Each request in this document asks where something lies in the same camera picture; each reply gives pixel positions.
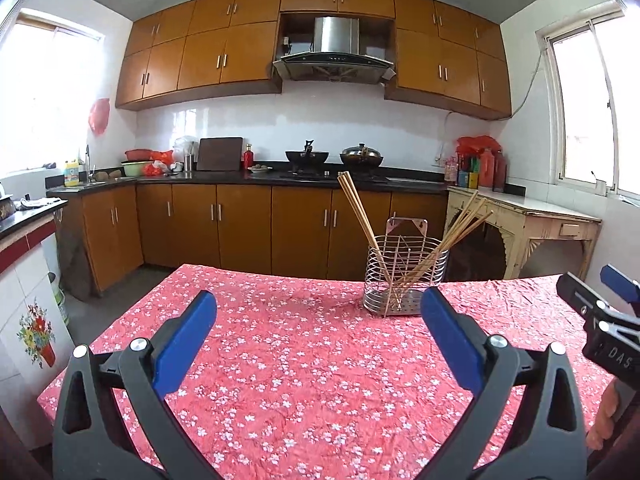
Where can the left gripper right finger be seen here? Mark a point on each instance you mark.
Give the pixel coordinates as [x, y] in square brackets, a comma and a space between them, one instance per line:
[547, 437]

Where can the metal wire utensil holder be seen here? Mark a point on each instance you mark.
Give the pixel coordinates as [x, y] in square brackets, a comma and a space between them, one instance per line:
[402, 264]

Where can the red bottles and bags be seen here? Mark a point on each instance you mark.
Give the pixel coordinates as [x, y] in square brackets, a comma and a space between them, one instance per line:
[478, 163]

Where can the brown upper kitchen cabinets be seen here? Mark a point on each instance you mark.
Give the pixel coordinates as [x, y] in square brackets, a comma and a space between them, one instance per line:
[417, 51]

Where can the red bottle on counter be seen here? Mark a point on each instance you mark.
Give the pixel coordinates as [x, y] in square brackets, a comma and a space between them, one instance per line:
[248, 157]

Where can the dark cutting board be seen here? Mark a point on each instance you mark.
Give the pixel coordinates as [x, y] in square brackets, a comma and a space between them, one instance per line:
[219, 154]

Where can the cream side table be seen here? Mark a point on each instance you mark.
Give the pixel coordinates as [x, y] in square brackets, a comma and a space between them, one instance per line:
[521, 237]

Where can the brown kitchen cabinets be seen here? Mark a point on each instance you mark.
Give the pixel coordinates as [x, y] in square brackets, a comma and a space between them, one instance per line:
[417, 51]
[109, 230]

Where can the brown lower kitchen cabinets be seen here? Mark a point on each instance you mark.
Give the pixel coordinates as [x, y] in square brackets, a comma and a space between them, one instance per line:
[109, 230]

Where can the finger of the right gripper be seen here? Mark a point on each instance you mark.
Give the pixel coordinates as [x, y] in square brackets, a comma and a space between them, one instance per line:
[624, 287]
[589, 304]

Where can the steel range hood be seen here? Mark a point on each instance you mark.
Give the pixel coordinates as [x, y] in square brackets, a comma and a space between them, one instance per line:
[335, 48]

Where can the black wok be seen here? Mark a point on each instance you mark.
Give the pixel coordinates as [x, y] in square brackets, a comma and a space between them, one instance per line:
[307, 159]

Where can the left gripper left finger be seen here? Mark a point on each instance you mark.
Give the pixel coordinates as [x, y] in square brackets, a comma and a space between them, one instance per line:
[90, 437]

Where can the right hand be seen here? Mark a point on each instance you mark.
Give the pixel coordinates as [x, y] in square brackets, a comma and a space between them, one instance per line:
[603, 425]

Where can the red green basins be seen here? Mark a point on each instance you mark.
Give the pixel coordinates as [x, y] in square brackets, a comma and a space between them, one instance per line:
[143, 162]

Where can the pink floral tablecloth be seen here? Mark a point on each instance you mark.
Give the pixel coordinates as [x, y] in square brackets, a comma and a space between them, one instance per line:
[297, 380]

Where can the lidded dark pot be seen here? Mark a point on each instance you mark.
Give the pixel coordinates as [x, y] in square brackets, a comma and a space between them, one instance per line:
[361, 158]

